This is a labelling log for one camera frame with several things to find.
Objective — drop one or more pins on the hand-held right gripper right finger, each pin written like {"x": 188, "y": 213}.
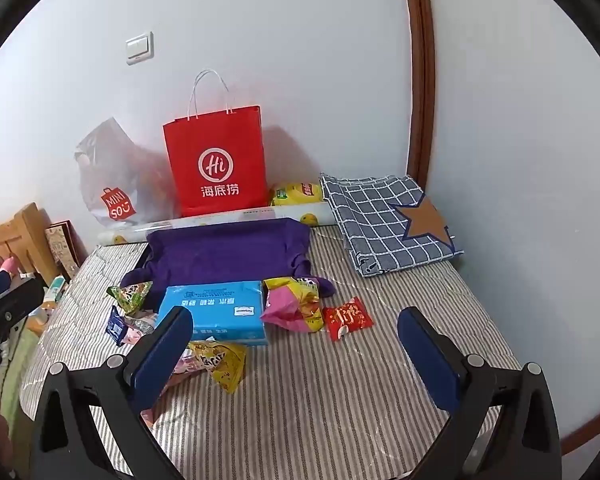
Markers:
{"x": 430, "y": 355}

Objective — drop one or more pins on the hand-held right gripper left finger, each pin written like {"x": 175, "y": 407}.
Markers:
{"x": 165, "y": 345}

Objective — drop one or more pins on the pale pink snack packet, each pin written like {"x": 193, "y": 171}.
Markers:
{"x": 142, "y": 325}

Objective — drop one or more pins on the pink mushroom print packet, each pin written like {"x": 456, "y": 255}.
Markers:
{"x": 190, "y": 366}

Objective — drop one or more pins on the dark blue small packet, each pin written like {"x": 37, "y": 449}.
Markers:
{"x": 116, "y": 325}

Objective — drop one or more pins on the green snack packet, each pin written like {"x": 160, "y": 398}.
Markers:
{"x": 130, "y": 296}

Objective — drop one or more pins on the yellow triangular snack packet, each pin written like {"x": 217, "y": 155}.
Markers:
{"x": 225, "y": 365}

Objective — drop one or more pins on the red snack packet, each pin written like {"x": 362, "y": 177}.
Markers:
{"x": 347, "y": 317}

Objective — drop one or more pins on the pink and yellow snack bag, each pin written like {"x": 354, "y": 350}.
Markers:
{"x": 292, "y": 305}

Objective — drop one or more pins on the pink plush toy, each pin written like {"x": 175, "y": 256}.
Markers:
{"x": 5, "y": 264}

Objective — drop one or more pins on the green cloth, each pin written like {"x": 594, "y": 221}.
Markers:
{"x": 15, "y": 370}

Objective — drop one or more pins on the blue tissue pack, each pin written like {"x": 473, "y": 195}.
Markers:
{"x": 215, "y": 310}

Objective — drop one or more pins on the patterned gift box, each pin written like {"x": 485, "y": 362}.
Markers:
{"x": 60, "y": 250}

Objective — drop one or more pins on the wooden headboard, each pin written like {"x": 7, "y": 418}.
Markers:
{"x": 27, "y": 230}

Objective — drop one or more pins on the purple towel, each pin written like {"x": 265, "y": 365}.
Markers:
{"x": 220, "y": 255}

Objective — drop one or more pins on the striped bed quilt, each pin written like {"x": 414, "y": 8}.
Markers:
{"x": 330, "y": 400}

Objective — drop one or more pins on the blue checked cloth with star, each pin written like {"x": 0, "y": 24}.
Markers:
{"x": 375, "y": 220}

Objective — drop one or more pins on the white plastic bag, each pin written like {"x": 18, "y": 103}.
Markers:
{"x": 110, "y": 175}

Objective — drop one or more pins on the yellow drink packet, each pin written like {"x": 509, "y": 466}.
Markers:
{"x": 295, "y": 194}

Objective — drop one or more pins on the red paper bag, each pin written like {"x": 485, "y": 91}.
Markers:
{"x": 215, "y": 135}

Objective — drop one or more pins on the white light switch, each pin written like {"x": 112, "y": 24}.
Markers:
{"x": 140, "y": 47}

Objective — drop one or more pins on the brown wooden door frame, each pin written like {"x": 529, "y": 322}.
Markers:
{"x": 420, "y": 60}

